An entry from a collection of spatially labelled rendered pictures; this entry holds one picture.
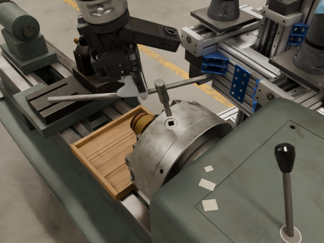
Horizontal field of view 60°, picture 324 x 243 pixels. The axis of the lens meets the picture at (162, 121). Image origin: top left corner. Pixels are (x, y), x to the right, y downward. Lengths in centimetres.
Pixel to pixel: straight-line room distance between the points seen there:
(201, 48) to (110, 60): 88
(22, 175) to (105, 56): 190
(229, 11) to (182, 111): 74
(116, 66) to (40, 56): 120
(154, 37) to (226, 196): 33
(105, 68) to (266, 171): 38
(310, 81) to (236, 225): 68
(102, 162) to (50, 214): 105
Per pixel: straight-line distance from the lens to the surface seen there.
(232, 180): 60
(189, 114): 74
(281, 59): 117
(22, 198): 223
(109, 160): 109
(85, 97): 62
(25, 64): 166
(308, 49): 112
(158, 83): 60
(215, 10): 139
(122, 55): 50
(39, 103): 128
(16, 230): 211
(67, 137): 124
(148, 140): 72
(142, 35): 49
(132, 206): 100
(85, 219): 138
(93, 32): 48
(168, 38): 50
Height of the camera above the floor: 174
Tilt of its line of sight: 45 degrees down
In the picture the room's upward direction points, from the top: straight up
